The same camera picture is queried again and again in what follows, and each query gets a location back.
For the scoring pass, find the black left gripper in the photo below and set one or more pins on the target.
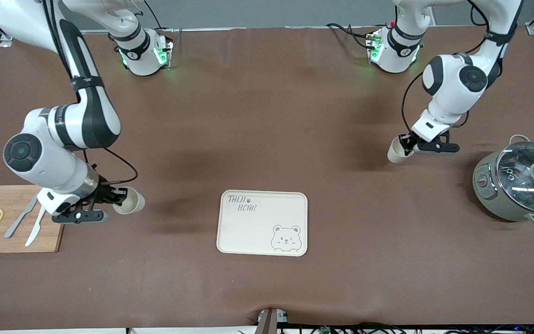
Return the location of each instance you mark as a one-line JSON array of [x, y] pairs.
[[409, 141]]

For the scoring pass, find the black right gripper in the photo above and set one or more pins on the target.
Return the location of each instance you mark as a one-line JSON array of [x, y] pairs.
[[103, 193]]

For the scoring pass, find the white IKEA cup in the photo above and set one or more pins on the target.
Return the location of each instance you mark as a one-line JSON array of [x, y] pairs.
[[132, 202], [394, 155]]

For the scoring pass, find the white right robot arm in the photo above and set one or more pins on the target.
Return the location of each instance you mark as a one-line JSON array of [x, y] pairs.
[[86, 116]]

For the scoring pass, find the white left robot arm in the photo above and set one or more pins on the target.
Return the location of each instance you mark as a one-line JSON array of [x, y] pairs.
[[452, 88]]

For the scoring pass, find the white plastic knife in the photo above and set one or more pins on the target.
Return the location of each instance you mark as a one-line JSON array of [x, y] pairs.
[[33, 236]]

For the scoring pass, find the grey-green electric cooking pot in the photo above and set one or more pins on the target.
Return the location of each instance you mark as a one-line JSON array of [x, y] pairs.
[[487, 197]]

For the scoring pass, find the grey plastic knife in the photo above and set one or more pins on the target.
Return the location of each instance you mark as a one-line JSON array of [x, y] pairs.
[[14, 227]]

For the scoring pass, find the glass pot lid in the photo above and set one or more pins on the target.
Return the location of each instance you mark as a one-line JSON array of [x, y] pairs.
[[526, 178]]

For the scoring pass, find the brown table cover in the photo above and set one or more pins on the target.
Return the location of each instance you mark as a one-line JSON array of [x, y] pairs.
[[267, 116]]

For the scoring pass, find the cream bear print tray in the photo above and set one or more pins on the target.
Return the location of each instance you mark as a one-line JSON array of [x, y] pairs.
[[257, 232]]

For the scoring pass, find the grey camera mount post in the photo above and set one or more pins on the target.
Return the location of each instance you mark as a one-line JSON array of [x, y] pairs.
[[267, 322]]

